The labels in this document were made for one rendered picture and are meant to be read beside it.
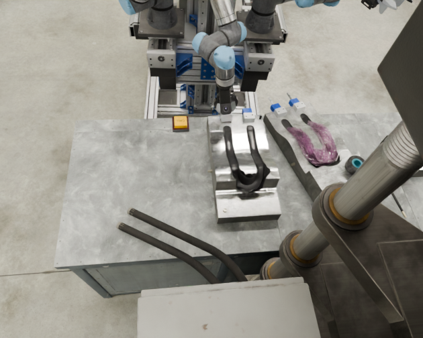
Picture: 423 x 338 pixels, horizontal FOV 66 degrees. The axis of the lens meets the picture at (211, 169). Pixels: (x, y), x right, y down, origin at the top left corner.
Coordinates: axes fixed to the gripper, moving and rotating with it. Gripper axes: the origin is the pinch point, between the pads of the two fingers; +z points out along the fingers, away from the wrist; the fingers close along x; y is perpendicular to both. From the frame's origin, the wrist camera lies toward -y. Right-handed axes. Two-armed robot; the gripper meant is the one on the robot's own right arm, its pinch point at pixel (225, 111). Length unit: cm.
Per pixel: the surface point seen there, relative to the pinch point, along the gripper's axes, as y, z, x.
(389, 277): -78, -69, -19
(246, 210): -45.9, 2.4, -3.0
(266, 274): -73, -20, -5
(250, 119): -2.5, 4.3, -10.8
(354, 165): -31, 3, -51
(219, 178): -33.5, -4.5, 6.4
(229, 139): -11.8, 4.8, -0.1
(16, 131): 55, 82, 154
